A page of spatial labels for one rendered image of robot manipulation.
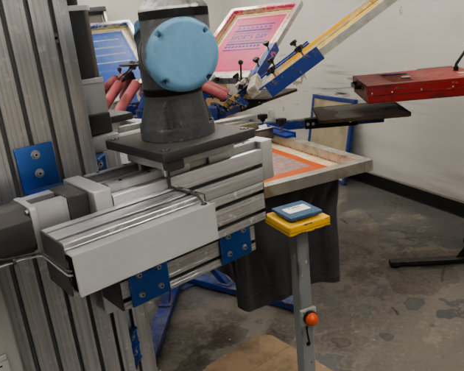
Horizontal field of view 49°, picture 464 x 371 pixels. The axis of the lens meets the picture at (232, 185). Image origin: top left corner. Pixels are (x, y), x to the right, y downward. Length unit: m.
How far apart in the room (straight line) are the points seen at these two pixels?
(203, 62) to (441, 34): 3.07
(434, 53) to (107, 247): 3.29
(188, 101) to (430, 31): 3.02
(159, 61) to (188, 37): 0.06
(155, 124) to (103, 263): 0.32
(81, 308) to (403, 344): 1.69
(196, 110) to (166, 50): 0.20
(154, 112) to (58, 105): 0.19
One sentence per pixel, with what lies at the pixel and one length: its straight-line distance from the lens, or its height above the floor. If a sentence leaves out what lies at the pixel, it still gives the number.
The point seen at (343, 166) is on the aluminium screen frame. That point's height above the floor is 0.99.
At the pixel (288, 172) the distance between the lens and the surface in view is 1.75.
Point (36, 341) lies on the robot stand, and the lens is 1.17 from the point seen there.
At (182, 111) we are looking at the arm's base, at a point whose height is 1.31.
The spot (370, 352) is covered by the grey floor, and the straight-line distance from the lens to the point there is 2.47.
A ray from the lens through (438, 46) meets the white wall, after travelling 3.82.
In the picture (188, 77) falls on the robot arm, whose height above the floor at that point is 1.39.
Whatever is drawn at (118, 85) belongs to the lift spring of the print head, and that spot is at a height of 1.21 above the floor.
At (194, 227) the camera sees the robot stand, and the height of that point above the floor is 1.14.
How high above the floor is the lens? 1.47
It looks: 18 degrees down
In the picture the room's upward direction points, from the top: 6 degrees counter-clockwise
